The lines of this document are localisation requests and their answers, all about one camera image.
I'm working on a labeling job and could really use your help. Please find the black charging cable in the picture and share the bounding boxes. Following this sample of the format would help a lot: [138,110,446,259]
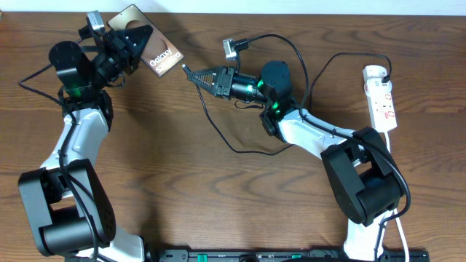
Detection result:
[181,52,392,156]

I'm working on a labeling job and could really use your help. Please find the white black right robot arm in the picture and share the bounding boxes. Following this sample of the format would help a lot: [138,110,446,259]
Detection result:
[183,60,407,261]

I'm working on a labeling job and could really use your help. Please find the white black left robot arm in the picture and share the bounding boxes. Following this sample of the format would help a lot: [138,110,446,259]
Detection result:
[18,25,158,261]

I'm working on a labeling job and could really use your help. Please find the white USB charger adapter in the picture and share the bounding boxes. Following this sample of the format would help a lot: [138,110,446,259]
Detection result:
[364,77,392,97]

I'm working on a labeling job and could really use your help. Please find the white power strip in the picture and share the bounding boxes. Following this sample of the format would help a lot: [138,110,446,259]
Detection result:
[363,65,398,132]

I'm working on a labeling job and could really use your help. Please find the white power strip cord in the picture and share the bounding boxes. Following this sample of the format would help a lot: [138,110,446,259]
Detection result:
[383,131,411,262]

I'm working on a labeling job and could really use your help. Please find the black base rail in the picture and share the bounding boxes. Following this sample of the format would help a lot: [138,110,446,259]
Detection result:
[156,248,430,262]

